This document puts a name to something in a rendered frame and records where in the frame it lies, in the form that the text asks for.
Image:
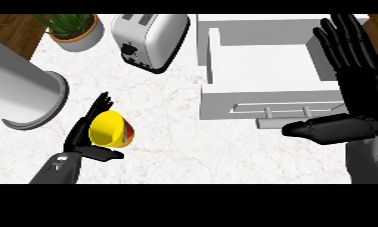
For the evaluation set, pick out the white cabinet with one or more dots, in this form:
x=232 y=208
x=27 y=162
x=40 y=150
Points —
x=275 y=27

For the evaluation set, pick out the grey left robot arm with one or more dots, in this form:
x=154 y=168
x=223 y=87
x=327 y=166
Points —
x=58 y=169

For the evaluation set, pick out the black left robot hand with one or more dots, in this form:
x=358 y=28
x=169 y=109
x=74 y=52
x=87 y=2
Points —
x=78 y=135

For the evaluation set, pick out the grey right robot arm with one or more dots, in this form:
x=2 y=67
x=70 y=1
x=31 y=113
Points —
x=363 y=161

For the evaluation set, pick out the yellow cup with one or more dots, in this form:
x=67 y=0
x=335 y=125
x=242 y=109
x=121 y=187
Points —
x=111 y=129

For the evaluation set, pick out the potted green plant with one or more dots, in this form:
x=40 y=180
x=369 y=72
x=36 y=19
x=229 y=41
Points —
x=74 y=31

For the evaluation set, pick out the white open drawer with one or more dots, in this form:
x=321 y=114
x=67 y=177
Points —
x=267 y=81

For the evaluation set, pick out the white toaster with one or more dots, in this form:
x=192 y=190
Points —
x=148 y=40

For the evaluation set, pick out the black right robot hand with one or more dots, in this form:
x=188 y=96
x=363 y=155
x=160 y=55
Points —
x=355 y=71

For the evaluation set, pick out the grey cylindrical container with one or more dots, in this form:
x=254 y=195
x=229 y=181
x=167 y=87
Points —
x=28 y=91

